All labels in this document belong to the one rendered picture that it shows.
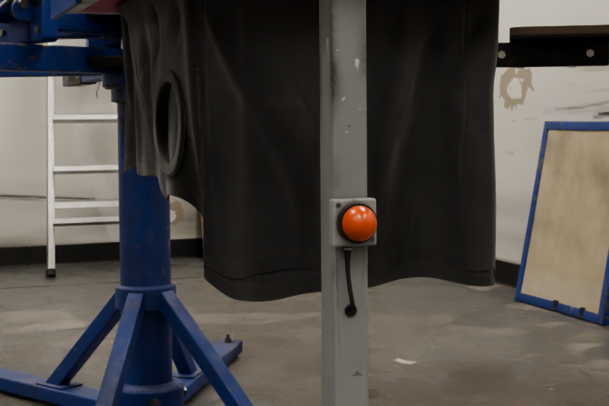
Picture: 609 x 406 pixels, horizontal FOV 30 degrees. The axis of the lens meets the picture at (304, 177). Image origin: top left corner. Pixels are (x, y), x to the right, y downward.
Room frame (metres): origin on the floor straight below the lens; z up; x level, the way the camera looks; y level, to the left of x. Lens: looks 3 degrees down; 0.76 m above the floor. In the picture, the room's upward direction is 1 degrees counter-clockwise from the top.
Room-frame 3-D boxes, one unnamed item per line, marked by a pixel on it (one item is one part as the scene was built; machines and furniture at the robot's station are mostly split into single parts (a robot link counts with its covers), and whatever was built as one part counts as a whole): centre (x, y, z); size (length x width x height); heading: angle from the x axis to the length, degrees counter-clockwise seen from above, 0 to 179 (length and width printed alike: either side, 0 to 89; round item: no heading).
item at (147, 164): (1.67, 0.19, 0.79); 0.46 x 0.09 x 0.33; 20
